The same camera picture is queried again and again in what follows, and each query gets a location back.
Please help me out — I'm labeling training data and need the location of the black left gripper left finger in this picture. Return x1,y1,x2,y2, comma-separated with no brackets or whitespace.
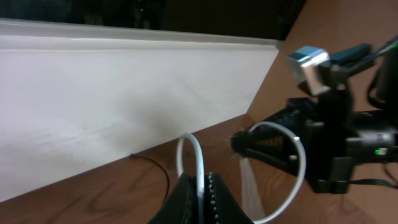
149,172,198,224

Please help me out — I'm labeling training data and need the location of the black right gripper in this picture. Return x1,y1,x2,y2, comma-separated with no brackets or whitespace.
230,86,397,194

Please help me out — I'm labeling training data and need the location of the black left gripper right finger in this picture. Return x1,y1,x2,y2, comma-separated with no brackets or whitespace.
204,172,253,224

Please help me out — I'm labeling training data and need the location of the white USB cable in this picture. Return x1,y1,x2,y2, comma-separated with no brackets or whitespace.
176,121,308,224

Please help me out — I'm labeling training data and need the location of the long black USB cable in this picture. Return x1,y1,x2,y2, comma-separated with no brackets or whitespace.
129,152,171,203

